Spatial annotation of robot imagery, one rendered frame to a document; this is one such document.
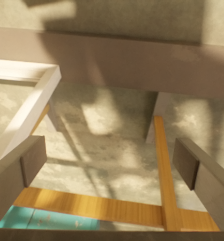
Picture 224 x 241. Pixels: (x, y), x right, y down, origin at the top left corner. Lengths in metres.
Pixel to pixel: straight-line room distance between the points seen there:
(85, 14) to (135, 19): 0.22
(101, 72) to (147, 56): 0.23
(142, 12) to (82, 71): 0.38
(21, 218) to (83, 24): 1.97
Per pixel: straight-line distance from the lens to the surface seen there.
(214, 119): 1.20
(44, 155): 0.17
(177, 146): 0.16
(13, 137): 0.64
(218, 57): 0.92
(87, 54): 0.87
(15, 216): 2.30
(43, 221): 2.18
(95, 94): 1.02
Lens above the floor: 0.85
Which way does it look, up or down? 49 degrees down
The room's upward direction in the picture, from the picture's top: 169 degrees counter-clockwise
